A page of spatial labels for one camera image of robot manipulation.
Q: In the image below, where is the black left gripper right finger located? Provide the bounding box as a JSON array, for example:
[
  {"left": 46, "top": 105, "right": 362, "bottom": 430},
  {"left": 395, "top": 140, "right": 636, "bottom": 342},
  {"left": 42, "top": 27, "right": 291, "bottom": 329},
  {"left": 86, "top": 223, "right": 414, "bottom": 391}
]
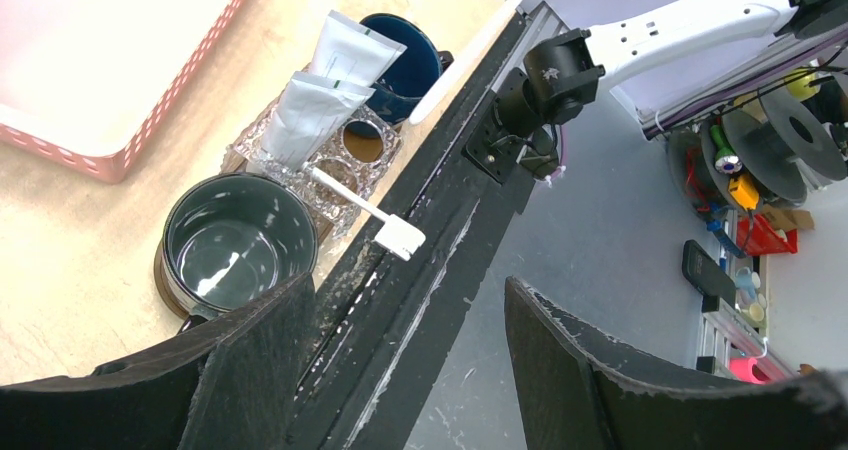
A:
[{"left": 504, "top": 276, "right": 847, "bottom": 449}]

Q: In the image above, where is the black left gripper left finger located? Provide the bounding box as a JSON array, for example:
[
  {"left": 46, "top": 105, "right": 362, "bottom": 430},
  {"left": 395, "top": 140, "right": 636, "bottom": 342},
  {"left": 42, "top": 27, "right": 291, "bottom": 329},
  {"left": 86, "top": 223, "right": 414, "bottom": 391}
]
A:
[{"left": 1, "top": 275, "right": 316, "bottom": 449}]

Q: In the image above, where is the dark grey mug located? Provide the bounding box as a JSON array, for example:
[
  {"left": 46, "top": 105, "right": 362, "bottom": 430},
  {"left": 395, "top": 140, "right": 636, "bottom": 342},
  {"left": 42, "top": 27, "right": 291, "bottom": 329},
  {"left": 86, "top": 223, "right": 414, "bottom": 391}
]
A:
[{"left": 157, "top": 172, "right": 319, "bottom": 330}]

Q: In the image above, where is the oval wooden tray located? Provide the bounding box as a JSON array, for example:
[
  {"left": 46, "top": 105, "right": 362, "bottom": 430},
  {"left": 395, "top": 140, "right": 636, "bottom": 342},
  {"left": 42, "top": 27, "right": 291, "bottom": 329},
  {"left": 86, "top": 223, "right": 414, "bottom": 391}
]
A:
[{"left": 153, "top": 101, "right": 332, "bottom": 318}]

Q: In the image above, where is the clear glass toothbrush holder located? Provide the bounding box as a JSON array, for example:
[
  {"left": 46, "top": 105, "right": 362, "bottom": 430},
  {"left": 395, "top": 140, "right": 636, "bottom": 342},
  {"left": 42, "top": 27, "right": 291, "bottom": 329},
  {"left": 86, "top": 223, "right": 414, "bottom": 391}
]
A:
[{"left": 221, "top": 97, "right": 402, "bottom": 240}]

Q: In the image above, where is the red capped toothpaste tube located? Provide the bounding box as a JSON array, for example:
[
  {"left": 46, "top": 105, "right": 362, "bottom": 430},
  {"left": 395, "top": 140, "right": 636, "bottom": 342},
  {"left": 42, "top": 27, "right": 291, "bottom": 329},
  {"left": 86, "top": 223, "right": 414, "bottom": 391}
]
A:
[{"left": 260, "top": 71, "right": 374, "bottom": 169}]

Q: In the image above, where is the pink plastic basket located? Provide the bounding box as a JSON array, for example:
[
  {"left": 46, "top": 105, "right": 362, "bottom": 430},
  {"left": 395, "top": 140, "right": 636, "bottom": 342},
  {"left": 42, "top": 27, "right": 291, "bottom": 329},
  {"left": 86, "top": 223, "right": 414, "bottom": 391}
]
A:
[{"left": 1, "top": 0, "right": 245, "bottom": 183}]

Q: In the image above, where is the dark blue mug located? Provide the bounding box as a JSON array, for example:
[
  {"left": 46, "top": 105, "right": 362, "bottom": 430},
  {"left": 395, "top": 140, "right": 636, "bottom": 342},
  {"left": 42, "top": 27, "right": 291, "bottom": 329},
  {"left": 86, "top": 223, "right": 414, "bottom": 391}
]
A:
[{"left": 360, "top": 13, "right": 454, "bottom": 126}]

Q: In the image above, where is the blue capped toothpaste tube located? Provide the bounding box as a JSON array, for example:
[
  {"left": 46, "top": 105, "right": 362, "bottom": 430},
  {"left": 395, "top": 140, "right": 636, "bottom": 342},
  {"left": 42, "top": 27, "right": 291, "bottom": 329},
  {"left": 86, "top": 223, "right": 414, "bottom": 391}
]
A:
[{"left": 308, "top": 10, "right": 407, "bottom": 87}]

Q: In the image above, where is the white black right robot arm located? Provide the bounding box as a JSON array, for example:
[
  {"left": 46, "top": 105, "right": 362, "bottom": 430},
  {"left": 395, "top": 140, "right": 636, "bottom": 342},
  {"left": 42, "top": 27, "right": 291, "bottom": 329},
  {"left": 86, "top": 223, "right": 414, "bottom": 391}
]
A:
[{"left": 522, "top": 0, "right": 847, "bottom": 124}]

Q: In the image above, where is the black phone device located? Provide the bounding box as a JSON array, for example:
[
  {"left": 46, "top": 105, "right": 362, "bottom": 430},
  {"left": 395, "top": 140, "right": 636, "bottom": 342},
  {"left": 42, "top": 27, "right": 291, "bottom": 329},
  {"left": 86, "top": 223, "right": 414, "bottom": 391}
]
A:
[{"left": 681, "top": 239, "right": 736, "bottom": 307}]

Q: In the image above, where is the red box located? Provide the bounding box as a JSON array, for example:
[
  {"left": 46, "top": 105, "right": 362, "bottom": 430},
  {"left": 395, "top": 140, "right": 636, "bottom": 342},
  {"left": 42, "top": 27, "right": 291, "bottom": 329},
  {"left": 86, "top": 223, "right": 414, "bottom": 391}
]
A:
[{"left": 736, "top": 212, "right": 799, "bottom": 256}]

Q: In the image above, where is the black filament spool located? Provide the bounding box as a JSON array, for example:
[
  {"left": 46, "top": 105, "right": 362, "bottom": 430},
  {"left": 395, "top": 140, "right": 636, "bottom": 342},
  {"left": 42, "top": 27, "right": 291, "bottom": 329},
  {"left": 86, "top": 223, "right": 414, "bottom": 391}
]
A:
[{"left": 722, "top": 89, "right": 847, "bottom": 206}]

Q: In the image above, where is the black table front rail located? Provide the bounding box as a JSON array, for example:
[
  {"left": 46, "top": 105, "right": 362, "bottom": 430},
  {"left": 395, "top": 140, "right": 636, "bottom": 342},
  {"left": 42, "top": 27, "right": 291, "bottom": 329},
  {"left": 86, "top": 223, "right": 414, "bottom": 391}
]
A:
[{"left": 286, "top": 4, "right": 563, "bottom": 449}]

